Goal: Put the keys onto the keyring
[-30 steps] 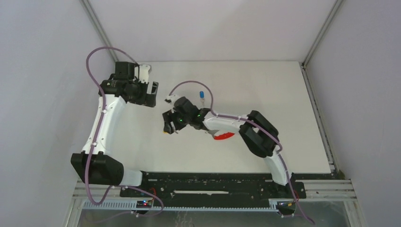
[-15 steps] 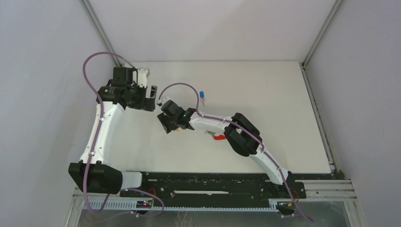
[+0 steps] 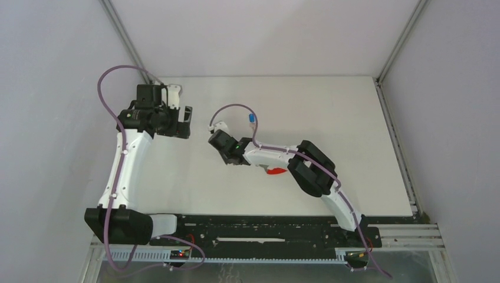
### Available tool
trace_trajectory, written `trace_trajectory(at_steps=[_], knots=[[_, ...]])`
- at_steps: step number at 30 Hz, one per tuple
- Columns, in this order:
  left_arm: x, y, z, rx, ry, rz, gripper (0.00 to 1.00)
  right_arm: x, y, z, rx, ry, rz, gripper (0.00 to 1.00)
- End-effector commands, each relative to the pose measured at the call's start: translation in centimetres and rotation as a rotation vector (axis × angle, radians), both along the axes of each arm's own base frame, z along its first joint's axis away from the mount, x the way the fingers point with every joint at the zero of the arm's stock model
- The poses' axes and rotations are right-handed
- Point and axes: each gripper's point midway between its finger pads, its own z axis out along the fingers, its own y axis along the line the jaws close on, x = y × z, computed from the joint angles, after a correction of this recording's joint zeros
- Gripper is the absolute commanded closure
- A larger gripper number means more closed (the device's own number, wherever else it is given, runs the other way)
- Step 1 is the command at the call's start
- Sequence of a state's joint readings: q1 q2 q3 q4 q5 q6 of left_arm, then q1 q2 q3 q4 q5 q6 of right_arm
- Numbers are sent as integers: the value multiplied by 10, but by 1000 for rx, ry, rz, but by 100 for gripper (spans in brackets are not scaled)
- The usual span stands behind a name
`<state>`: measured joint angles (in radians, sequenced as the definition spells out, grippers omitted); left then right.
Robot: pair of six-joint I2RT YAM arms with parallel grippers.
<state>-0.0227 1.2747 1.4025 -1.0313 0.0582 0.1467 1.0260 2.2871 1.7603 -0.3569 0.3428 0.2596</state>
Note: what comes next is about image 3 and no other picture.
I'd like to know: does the blue tagged key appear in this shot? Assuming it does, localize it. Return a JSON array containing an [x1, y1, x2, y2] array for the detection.
[[248, 113, 256, 130]]

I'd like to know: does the red tag keyring with chain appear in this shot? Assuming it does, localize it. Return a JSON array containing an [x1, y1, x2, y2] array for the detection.
[[259, 164, 288, 175]]

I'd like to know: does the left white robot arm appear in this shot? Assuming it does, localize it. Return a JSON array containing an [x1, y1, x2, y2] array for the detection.
[[84, 83, 192, 246]]

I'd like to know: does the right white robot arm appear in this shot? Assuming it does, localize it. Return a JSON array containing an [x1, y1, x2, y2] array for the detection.
[[208, 129, 369, 246]]

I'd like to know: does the small circuit board with leds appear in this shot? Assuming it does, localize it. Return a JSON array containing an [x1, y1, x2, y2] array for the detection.
[[169, 250, 190, 259]]

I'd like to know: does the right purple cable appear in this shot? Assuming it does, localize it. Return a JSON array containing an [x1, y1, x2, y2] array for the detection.
[[209, 103, 393, 280]]

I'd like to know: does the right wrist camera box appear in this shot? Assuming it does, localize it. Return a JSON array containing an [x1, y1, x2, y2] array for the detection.
[[208, 121, 230, 134]]

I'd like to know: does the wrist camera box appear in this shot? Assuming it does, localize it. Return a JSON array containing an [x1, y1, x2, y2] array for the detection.
[[167, 84, 182, 110], [208, 121, 230, 134]]

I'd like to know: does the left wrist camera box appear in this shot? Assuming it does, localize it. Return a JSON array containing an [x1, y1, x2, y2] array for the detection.
[[167, 84, 182, 110]]

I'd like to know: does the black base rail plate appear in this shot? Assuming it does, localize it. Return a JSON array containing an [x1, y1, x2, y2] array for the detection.
[[150, 215, 382, 259]]

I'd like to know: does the white cable duct strip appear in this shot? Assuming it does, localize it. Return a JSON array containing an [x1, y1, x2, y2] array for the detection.
[[102, 249, 370, 265]]

